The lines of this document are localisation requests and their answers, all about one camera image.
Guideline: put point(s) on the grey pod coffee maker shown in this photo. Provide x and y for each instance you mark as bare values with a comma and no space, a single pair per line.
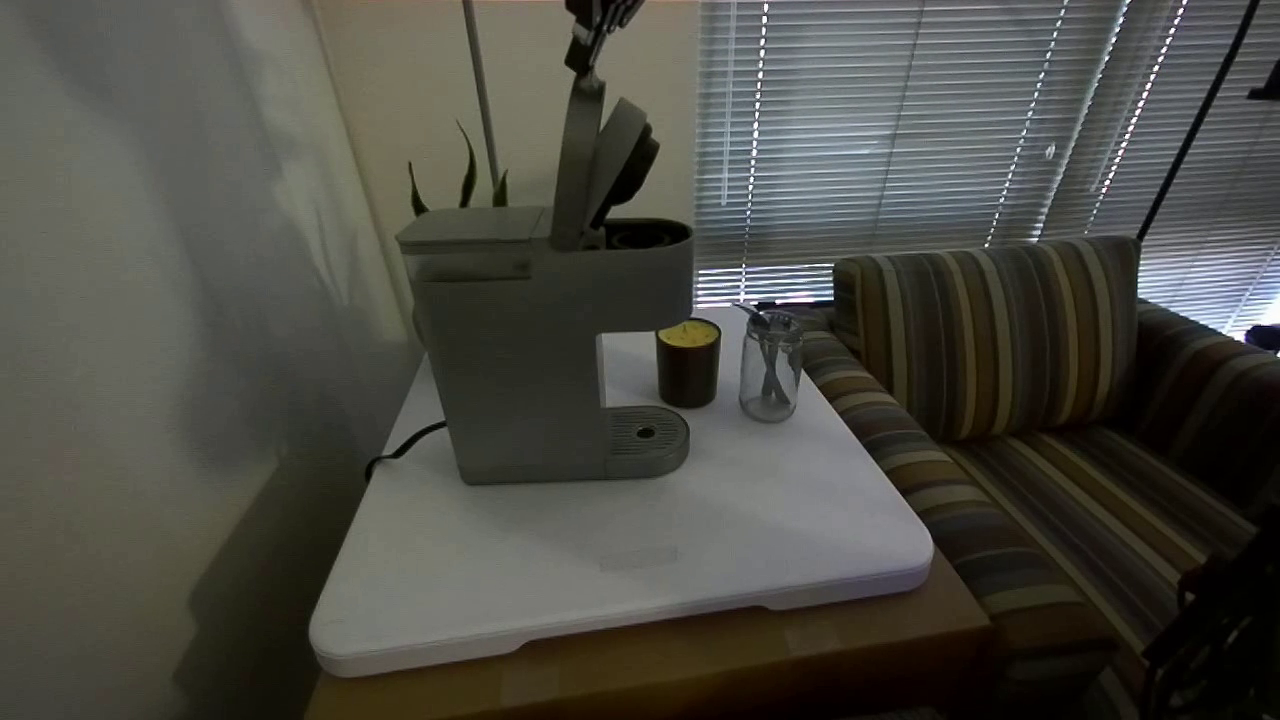
532,360

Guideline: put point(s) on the thin metal lamp pole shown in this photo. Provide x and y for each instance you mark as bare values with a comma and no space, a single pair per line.
480,94

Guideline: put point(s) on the striped fabric armchair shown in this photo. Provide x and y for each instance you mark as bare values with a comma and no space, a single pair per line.
1042,386

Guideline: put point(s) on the black metal frame object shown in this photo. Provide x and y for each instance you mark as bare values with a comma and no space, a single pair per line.
1222,626

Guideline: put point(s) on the white plastic board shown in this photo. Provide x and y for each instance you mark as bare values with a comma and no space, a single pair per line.
627,544

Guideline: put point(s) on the wooden side table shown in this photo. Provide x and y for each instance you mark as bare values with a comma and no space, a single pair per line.
692,664

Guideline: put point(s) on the clear glass jar with utensils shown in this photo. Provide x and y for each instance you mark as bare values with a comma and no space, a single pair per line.
770,381

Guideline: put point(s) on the black slanted stand pole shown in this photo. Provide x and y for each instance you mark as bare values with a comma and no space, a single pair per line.
1195,125

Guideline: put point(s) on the dark candle jar yellow wax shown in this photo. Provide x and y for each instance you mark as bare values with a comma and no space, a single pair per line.
691,373

